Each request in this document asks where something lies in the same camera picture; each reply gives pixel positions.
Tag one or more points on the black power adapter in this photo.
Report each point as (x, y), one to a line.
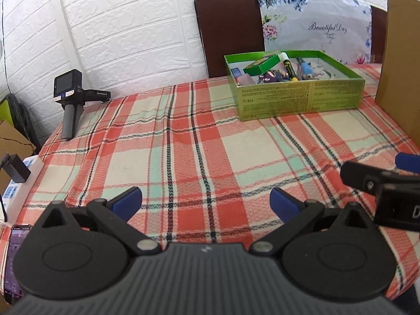
(14, 169)

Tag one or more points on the white power strip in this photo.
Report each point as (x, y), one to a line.
(29, 170)

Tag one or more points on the black camera on grip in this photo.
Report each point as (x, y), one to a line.
(69, 87)

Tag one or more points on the smartphone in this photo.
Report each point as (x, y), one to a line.
(16, 262)

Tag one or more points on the plaid blanket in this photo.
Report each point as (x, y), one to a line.
(197, 157)

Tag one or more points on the small green packet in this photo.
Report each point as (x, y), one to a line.
(261, 65)

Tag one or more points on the dark brown chair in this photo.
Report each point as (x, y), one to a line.
(229, 32)

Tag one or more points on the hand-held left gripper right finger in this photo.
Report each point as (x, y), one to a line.
(284, 203)

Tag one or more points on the brown cardboard sheet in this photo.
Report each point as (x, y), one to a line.
(402, 65)

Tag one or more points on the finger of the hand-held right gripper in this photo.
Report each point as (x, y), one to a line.
(408, 162)
(361, 175)

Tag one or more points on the floral plastic bag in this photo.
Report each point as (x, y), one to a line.
(315, 26)

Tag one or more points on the green cardboard box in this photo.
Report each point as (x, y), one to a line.
(295, 98)

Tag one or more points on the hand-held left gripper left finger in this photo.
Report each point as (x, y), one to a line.
(126, 203)

